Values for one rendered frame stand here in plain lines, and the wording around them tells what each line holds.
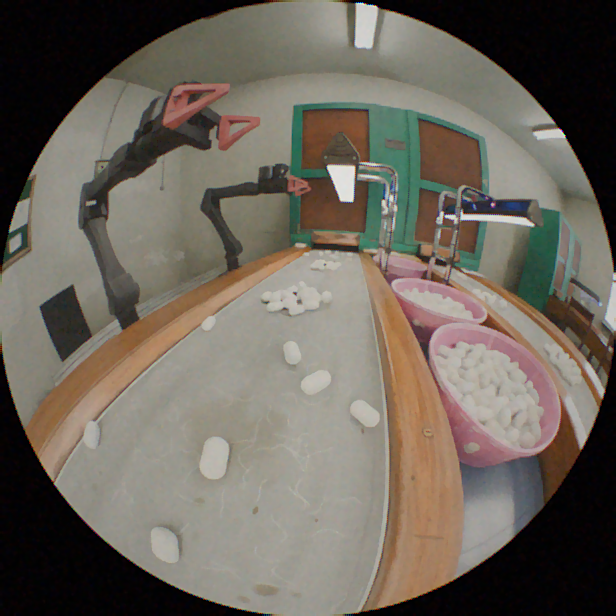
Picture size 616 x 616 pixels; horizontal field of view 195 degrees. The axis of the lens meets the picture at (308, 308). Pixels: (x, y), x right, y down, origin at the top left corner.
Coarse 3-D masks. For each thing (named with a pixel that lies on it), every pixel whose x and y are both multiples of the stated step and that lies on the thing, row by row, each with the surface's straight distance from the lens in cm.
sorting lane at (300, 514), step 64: (320, 256) 95; (256, 320) 33; (320, 320) 32; (192, 384) 24; (256, 384) 21; (128, 448) 23; (192, 448) 19; (256, 448) 18; (320, 448) 17; (384, 448) 18; (128, 512) 22; (192, 512) 18; (256, 512) 16; (320, 512) 16; (384, 512) 17; (192, 576) 20; (256, 576) 18; (320, 576) 17
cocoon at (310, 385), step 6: (318, 372) 19; (324, 372) 20; (306, 378) 19; (312, 378) 19; (318, 378) 19; (324, 378) 19; (330, 378) 20; (306, 384) 19; (312, 384) 18; (318, 384) 19; (324, 384) 19; (306, 390) 19; (312, 390) 19; (318, 390) 19
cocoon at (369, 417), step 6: (354, 402) 18; (360, 402) 18; (354, 408) 18; (360, 408) 18; (366, 408) 18; (372, 408) 18; (354, 414) 18; (360, 414) 18; (366, 414) 18; (372, 414) 18; (378, 414) 18; (360, 420) 18; (366, 420) 18; (372, 420) 18; (378, 420) 18; (366, 426) 18; (372, 426) 18
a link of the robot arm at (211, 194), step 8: (240, 184) 91; (208, 192) 99; (216, 192) 98; (224, 192) 95; (232, 192) 93; (240, 192) 90; (248, 192) 88; (256, 192) 89; (208, 200) 98; (216, 200) 105; (200, 208) 101; (208, 208) 98
